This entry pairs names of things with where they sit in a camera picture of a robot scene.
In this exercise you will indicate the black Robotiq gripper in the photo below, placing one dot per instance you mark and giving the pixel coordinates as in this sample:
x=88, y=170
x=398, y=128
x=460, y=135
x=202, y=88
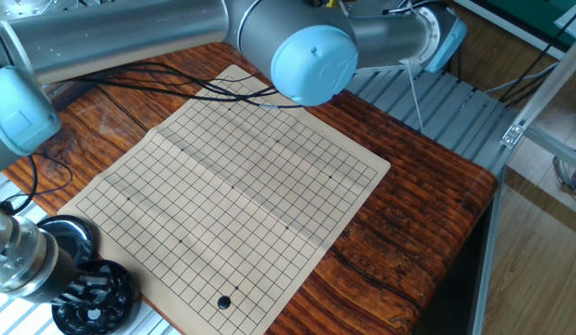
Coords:
x=55, y=279

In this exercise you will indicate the beige Go board mat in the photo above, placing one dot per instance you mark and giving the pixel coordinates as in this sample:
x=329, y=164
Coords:
x=231, y=200

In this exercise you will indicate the black bowl lid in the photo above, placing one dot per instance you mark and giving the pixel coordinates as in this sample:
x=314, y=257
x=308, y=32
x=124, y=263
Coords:
x=76, y=235

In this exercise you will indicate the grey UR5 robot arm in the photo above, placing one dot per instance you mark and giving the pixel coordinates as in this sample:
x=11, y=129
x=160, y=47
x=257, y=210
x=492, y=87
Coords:
x=129, y=32

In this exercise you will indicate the aluminium frame beam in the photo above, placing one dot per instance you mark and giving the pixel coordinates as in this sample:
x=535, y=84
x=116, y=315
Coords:
x=543, y=93
x=485, y=256
x=557, y=149

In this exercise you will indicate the black bowl of stones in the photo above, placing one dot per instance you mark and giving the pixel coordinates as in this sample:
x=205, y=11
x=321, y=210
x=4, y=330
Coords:
x=120, y=298

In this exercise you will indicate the black Go stone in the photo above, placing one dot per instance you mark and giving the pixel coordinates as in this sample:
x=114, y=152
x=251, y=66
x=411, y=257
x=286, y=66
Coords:
x=223, y=302

